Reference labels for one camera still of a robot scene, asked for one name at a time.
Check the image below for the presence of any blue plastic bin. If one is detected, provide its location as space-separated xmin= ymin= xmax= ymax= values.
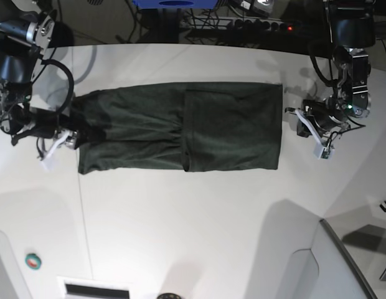
xmin=133 ymin=0 xmax=218 ymax=9

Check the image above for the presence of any grey power strip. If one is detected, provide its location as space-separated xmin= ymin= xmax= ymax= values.
xmin=180 ymin=16 xmax=303 ymax=33

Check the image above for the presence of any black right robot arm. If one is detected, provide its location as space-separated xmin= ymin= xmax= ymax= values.
xmin=0 ymin=1 xmax=78 ymax=148

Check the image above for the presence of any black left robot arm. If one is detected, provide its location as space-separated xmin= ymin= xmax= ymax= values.
xmin=297 ymin=1 xmax=375 ymax=144

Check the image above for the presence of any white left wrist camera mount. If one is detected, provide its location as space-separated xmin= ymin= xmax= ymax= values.
xmin=285 ymin=107 xmax=335 ymax=159

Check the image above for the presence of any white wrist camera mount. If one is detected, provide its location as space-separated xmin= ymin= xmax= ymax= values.
xmin=36 ymin=130 xmax=72 ymax=172
xmin=285 ymin=107 xmax=335 ymax=159

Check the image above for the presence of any black white label plate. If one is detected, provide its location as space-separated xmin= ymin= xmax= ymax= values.
xmin=57 ymin=277 xmax=131 ymax=299

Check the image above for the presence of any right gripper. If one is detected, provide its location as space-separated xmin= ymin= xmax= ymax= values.
xmin=11 ymin=112 xmax=79 ymax=146

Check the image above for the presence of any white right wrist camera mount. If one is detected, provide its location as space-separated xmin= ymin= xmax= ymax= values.
xmin=36 ymin=130 xmax=72 ymax=172

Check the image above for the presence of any dark green t-shirt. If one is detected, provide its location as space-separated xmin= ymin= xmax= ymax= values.
xmin=71 ymin=82 xmax=283 ymax=174

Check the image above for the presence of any black round knob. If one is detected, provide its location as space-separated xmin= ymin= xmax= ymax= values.
xmin=156 ymin=293 xmax=182 ymax=299

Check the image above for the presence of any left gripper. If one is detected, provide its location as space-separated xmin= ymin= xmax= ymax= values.
xmin=296 ymin=99 xmax=349 ymax=140

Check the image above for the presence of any green red round button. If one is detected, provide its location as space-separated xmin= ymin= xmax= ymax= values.
xmin=25 ymin=253 xmax=42 ymax=270

